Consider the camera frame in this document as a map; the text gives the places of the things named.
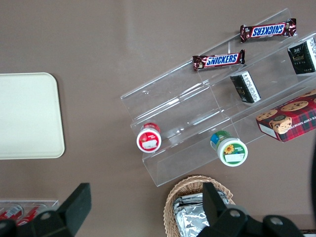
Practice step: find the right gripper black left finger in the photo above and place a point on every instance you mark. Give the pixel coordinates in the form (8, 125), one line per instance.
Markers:
(71, 212)

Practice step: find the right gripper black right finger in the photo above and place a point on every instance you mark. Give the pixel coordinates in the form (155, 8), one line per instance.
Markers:
(217, 217)

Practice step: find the light wicker basket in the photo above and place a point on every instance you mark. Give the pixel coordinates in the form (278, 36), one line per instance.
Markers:
(170, 197)

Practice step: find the beige plastic tray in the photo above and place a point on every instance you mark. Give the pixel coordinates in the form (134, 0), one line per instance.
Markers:
(29, 116)

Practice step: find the clear acrylic bottle rack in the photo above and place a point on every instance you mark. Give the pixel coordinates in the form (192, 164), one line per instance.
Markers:
(53, 203)

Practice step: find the foil wrapped pack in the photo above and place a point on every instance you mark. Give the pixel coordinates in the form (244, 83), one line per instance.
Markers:
(178, 205)
(190, 219)

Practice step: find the red cola bottle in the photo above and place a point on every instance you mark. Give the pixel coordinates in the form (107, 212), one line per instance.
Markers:
(32, 213)
(10, 212)

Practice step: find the green lid snack jar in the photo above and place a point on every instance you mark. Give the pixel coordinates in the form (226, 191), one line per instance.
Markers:
(232, 151)

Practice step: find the red lid snack jar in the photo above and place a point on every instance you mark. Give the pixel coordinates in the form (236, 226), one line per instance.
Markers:
(148, 140)

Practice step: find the red tartan cookie box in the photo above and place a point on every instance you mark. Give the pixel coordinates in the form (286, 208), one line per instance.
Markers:
(288, 118)

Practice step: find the clear acrylic stepped stand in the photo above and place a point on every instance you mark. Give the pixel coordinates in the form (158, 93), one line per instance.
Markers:
(177, 98)

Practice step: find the small black tea box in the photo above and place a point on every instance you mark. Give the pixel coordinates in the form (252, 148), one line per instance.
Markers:
(302, 58)
(245, 87)

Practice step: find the Snickers chocolate bar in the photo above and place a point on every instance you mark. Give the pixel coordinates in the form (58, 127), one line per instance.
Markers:
(267, 30)
(219, 60)

